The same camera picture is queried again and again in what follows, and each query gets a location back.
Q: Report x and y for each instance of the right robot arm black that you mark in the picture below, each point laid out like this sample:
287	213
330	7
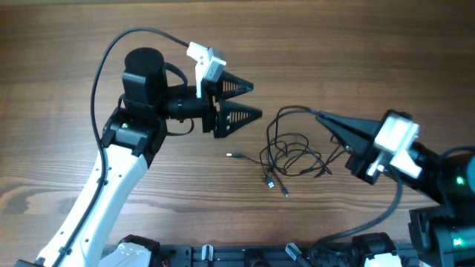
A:
442	235

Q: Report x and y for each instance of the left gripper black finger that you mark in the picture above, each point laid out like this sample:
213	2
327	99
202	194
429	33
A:
233	116
229	86

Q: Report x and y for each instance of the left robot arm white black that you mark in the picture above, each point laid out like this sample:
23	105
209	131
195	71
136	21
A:
131	138

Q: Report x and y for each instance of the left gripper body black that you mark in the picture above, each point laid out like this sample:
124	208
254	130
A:
208	110

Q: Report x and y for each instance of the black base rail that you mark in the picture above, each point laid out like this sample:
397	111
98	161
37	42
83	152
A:
271	256

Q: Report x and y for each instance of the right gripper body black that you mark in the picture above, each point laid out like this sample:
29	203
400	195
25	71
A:
367	167

